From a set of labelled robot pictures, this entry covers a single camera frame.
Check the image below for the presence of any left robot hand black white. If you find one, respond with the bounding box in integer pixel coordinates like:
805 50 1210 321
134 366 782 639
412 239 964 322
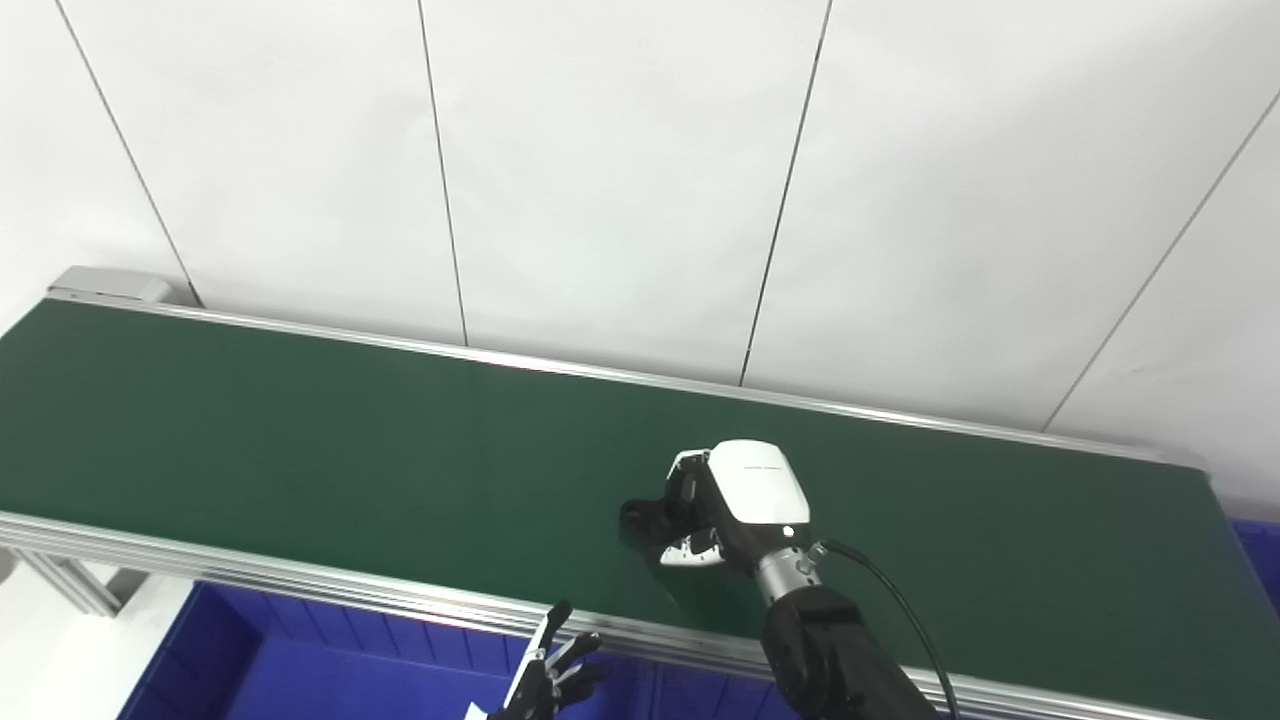
464 600 608 720

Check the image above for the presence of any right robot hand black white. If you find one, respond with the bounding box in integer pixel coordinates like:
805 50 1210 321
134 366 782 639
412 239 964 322
659 439 812 578

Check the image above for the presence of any black plastic part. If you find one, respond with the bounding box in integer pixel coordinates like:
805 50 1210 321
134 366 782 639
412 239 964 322
619 494 701 561

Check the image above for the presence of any blue plastic bin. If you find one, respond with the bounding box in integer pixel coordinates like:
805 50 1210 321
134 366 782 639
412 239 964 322
648 664 793 720
118 580 656 720
1230 517 1280 614

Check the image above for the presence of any aluminium conveyor support leg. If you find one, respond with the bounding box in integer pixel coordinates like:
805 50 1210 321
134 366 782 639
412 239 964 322
14 548 136 618

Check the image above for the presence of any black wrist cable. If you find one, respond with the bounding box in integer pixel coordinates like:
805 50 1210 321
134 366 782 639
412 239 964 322
808 539 963 720

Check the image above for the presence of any green conveyor belt aluminium frame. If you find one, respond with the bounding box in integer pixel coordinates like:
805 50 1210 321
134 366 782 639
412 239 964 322
0 266 1280 720

